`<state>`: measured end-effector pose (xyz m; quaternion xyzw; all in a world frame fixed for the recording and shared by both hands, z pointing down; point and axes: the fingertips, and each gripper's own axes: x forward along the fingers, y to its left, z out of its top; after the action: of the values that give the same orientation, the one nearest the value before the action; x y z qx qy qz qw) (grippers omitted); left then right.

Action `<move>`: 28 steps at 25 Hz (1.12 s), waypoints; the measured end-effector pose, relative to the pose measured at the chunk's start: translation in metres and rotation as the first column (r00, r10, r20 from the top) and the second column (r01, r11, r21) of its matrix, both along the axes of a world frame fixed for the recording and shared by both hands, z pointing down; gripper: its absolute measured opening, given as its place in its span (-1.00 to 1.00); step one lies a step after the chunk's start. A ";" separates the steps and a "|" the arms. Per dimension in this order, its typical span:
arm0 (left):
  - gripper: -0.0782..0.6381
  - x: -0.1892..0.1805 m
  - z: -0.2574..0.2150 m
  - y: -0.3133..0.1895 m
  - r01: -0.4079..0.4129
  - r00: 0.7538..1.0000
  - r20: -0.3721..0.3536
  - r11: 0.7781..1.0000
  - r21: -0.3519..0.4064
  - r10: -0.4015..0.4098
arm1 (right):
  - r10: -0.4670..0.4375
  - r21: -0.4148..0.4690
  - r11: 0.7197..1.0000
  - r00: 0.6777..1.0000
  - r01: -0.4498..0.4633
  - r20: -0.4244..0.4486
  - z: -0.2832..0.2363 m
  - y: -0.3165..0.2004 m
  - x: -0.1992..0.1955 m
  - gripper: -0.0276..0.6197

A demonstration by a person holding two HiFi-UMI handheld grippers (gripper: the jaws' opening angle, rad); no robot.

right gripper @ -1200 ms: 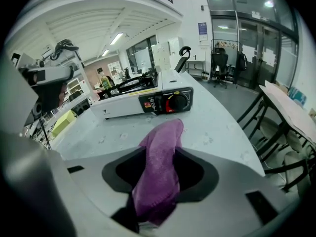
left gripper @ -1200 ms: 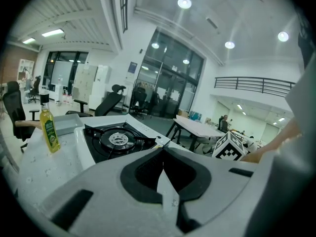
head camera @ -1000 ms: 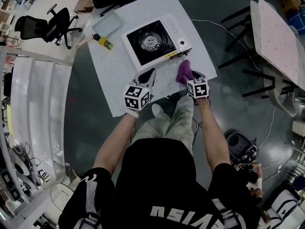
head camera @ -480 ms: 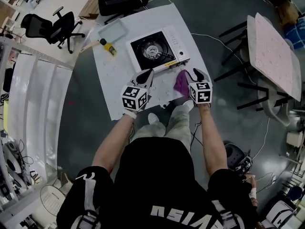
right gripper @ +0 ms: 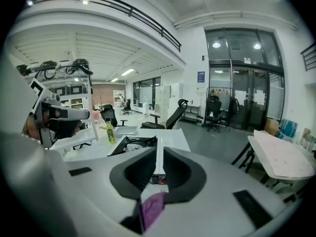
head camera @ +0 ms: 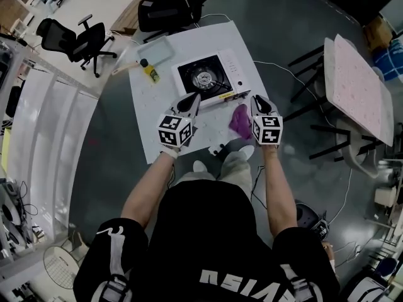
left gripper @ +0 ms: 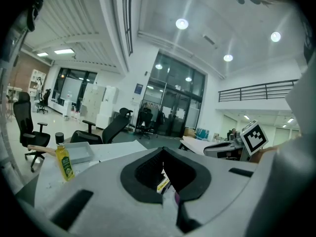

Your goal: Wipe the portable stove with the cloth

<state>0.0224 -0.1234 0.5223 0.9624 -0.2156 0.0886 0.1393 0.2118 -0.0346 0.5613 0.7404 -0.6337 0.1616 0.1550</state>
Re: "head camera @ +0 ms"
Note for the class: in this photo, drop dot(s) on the person's white shoe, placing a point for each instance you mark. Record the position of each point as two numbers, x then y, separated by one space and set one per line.
200 166
246 151

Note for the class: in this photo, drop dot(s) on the blue checked bag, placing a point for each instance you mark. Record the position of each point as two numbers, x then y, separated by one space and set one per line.
388 60

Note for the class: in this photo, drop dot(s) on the purple cloth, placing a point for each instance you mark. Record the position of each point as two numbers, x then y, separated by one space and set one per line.
241 122

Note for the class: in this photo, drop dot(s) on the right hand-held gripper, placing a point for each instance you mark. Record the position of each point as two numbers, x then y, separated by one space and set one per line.
267 127

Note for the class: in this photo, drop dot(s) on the white portable stove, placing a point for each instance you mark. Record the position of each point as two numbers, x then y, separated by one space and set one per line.
211 77

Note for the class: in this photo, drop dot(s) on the yellow bottle with black cap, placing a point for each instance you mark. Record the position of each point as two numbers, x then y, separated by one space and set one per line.
150 71

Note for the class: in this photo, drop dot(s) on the person's grey trousers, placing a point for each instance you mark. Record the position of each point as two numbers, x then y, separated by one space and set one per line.
231 171

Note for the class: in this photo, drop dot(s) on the pink speckled table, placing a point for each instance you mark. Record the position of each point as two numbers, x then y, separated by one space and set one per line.
359 90

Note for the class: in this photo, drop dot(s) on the person's black printed t-shirt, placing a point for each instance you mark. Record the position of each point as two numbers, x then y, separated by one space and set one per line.
201 250

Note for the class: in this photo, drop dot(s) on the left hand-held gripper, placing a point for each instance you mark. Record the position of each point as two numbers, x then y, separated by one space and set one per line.
174 127

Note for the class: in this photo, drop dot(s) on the cardboard box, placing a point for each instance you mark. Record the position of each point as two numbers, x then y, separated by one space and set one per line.
378 31

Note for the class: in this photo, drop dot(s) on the person's right forearm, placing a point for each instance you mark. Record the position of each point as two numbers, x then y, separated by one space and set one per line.
277 190

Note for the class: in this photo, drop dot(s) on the grey plastic chair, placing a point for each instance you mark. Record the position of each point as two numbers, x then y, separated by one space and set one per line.
355 151

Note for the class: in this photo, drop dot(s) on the white rectangular tray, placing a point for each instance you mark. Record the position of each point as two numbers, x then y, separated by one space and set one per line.
155 52

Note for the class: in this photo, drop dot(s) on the white metal shelf rack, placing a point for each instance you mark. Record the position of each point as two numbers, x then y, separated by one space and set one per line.
44 121

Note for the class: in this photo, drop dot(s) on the person's left forearm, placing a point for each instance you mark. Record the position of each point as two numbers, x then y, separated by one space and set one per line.
148 187

